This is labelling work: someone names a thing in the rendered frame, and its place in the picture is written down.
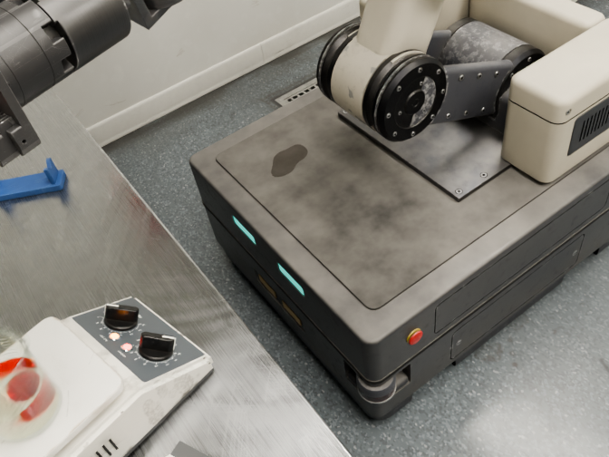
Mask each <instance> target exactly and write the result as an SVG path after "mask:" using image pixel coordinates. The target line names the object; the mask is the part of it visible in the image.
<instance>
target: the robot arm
mask: <svg viewBox="0 0 609 457"><path fill-rule="evenodd" d="M181 1H183V0H0V167H4V166H5V165H6V164H7V163H9V162H10V161H12V160H13V159H15V158H16V157H18V156H19V155H21V156H24V155H25V154H26V153H28V152H29V151H31V150H32V149H34V148H35V147H37V146H38V145H39V144H41V140H40V138H39V137H38V135H37V133H36V131H35V130H34V127H33V126H32V124H31V123H30V121H29V120H28V118H27V116H26V115H25V113H24V111H23V109H22V107H24V106H25V105H26V104H27V103H29V102H31V101H32V100H34V99H35V98H37V97H38V96H40V95H41V94H43V93H44V92H46V91H48V90H49V89H51V88H52V87H54V86H55V85H56V84H57V83H59V82H60V81H62V80H63V79H65V78H66V77H68V76H69V75H71V74H72V73H74V72H76V71H77V70H79V69H80V68H82V67H83V66H84V65H85V64H87V63H89V62H90V61H92V60H93V59H95V58H96V57H98V56H99V55H100V54H102V53H104V52H105V51H107V50H108V49H110V48H111V47H113V46H114V45H115V44H117V43H118V42H120V41H121V40H123V39H124V38H126V37H127V36H128V35H129V34H130V32H131V21H133V22H134V23H136V24H139V25H141V26H143V27H144V28H146V29H148V30H149V29H150V28H151V27H152V26H153V25H154V24H156V23H157V22H158V21H159V19H160V18H161V17H162V16H163V15H164V14H165V13H166V12H167V11H168V10H169V9H170V8H171V7H172V6H173V5H176V4H178V3H179V2H181Z"/></svg>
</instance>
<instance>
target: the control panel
mask: <svg viewBox="0 0 609 457"><path fill-rule="evenodd" d="M114 304H118V305H125V306H135V307H137V308H138V309H139V316H138V324H137V325H136V326H135V327H134V328H132V329H131V330H127V331H116V330H112V329H110V328H108V327H107V326H106V325H105V324H104V318H105V315H104V311H105V306H104V307H101V308H98V309H95V310H92V311H90V312H87V313H84V314H81V315H78V316H74V317H72V319H73V320H74V321H75V322H76V323H77V324H78V325H79V326H81V327H82V328H83V329H84V330H85V331H86V332H87V333H88V334H90V335H91V336H92V337H93V338H94V339H95V340H96V341H98V342H99V343H100V344H101V345H102V346H103V347H104V348H106V349H107V350H108V351H109V352H110V353H111V354H112V355H113V356H115V357H116V358H117V359H118V360H119V361H120V362H121V363H122V364H124V365H125V366H126V367H127V368H128V369H129V370H130V371H131V372H133V373H134V374H135V375H136V376H137V377H138V378H139V379H140V380H141V381H142V382H144V383H145V382H148V381H150V380H152V379H154V378H156V377H158V376H161V375H163V374H165V373H167V372H169V371H171V370H174V369H176V368H178V367H180V366H182V365H185V364H187V363H189V362H191V361H193V360H195V359H197V358H200V357H201V356H203V355H204V353H203V352H201V351H200V350H199V349H198V348H196V347H195V346H194V345H193V344H191V343H190V342H189V341H188V340H187V339H186V338H184V337H183V336H182V335H180V334H179V333H178V332H177V331H175V330H174V329H173V328H172V327H170V326H169V325H167V324H166V323H165V322H164V321H162V320H161V319H160V318H159V317H157V316H156V315H155V314H153V313H152V312H151V311H149V310H148V308H146V307H145V306H144V305H143V304H141V303H140V302H139V301H138V300H136V299H135V298H134V297H131V298H128V299H125V300H122V301H120V302H117V303H114ZM142 332H151V333H156V334H162V335H172V336H174V337H175V338H176V341H175V346H174V350H173V354H172V356H171V357H170V358H169V359H167V360H164V361H160V362H154V361H150V360H147V359H145V358H143V357H142V356H141V355H140V353H139V347H140V334H141V333H142ZM114 333H115V334H118V335H119V337H118V338H115V339H114V338H111V334H114ZM126 344H129V345H131V349H129V350H126V349H123V348H122V347H123V346H124V345H126Z"/></svg>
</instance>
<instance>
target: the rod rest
mask: <svg viewBox="0 0 609 457"><path fill-rule="evenodd" d="M46 165H47V168H44V169H43V172H42V173H37V174H32V175H27V176H22V177H17V178H11V179H7V180H0V201H4V200H9V199H18V198H23V197H28V196H33V195H38V194H44V193H49V192H54V191H59V190H62V189H63V186H64V182H65V178H66V174H65V172H64V170H57V169H56V167H55V165H54V163H53V161H52V159H51V158H46Z"/></svg>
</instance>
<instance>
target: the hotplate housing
mask: <svg viewBox="0 0 609 457"><path fill-rule="evenodd" d="M135 299H136V300H138V301H139V299H137V298H135ZM139 302H140V301H139ZM140 303H141V302H140ZM141 304H143V303H141ZM143 305H144V304H143ZM144 306H145V305H144ZM101 307H104V306H100V307H97V308H94V309H92V310H95V309H98V308H101ZM145 307H146V308H148V307H147V306H145ZM92 310H89V311H86V312H83V313H80V314H77V315H74V316H78V315H81V314H84V313H87V312H90V311H92ZM148 310H149V311H151V312H152V313H153V314H155V315H156V316H157V317H159V318H160V319H161V320H162V321H164V322H165V323H166V324H167V325H169V326H170V327H172V328H173V329H174V330H175V331H177V332H178V333H179V334H180V335H182V336H183V337H184V338H186V337H185V336H184V335H183V334H181V333H180V332H179V331H178V330H177V329H175V328H174V327H173V326H171V325H170V324H169V323H167V322H166V321H165V320H164V319H162V318H161V317H160V316H158V315H157V314H156V313H154V312H153V311H152V310H151V309H149V308H148ZM74 316H69V317H67V318H65V319H63V320H61V321H62V322H63V323H64V324H65V325H66V326H67V327H68V328H69V329H71V330H72V331H73V332H74V333H75V334H76V335H77V336H78V337H79V338H80V339H81V340H82V341H83V342H84V343H85V344H86V345H87V346H89V347H90V348H91V349H92V350H93V351H94V352H95V353H96V354H97V355H98V356H99V357H101V358H102V359H103V360H104V361H105V362H106V363H107V364H108V365H109V366H110V367H112V368H113V369H114V370H115V371H116V372H117V373H118V374H119V375H120V376H121V378H122V379H123V381H124V388H123V390H122V392H121V394H120V395H119V396H118V397H117V398H116V399H115V400H114V401H113V402H112V403H110V404H109V405H108V406H107V407H106V408H105V409H104V410H103V411H102V412H101V413H100V414H99V415H97V416H96V417H95V418H94V419H93V420H92V421H91V422H90V423H89V424H88V425H87V426H86V427H85V428H83V429H82V430H81V431H80V432H79V433H78V434H77V435H76V436H75V437H74V438H73V439H72V440H70V441H69V442H68V443H67V444H66V445H65V446H64V447H63V448H62V449H61V450H60V451H59V452H58V453H56V454H55V455H54V457H128V456H129V455H130V454H131V453H132V452H133V451H134V450H135V449H136V448H137V447H138V446H139V445H140V444H141V443H142V442H143V441H144V440H145V439H146V438H147V437H148V436H149V435H150V434H151V433H152V432H153V431H154V430H155V429H156V428H157V427H158V426H159V425H160V424H161V423H162V422H163V421H164V420H165V419H166V418H167V417H168V416H169V415H170V414H171V413H172V412H173V411H174V410H175V409H176V408H177V407H178V406H179V405H180V404H181V403H182V402H183V401H184V400H185V399H186V398H187V397H188V396H189V395H190V394H191V393H192V392H193V391H194V390H195V389H196V388H197V387H198V386H199V385H200V384H201V383H202V382H203V381H204V380H205V379H206V378H207V377H208V376H209V375H210V374H211V373H212V372H213V371H214V369H213V366H212V363H213V360H212V358H211V356H209V355H208V354H207V353H205V352H204V351H203V350H201V349H200V348H199V347H198V346H196V345H195V344H194V343H192V342H191V341H190V340H189V339H187V338H186V339H187V340H188V341H189V342H190V343H191V344H193V345H194V346H195V347H196V348H198V349H199V350H200V351H201V352H203V353H204V355H203V356H201V357H200V358H197V359H195V360H193V361H191V362H189V363H187V364H185V365H182V366H180V367H178V368H176V369H174V370H171V371H169V372H167V373H165V374H163V375H161V376H158V377H156V378H154V379H152V380H150V381H148V382H145V383H144V382H142V381H141V380H140V379H139V378H138V377H137V376H136V375H135V374H134V373H133V372H131V371H130V370H129V369H128V368H127V367H126V366H125V365H124V364H122V363H121V362H120V361H119V360H118V359H117V358H116V357H115V356H113V355H112V354H111V353H110V352H109V351H108V350H107V349H106V348H104V347H103V346H102V345H101V344H100V343H99V342H98V341H96V340H95V339H94V338H93V337H92V336H91V335H90V334H88V333H87V332H86V331H85V330H84V329H83V328H82V327H81V326H79V325H78V324H77V323H76V322H75V321H74V320H73V319H72V317H74Z"/></svg>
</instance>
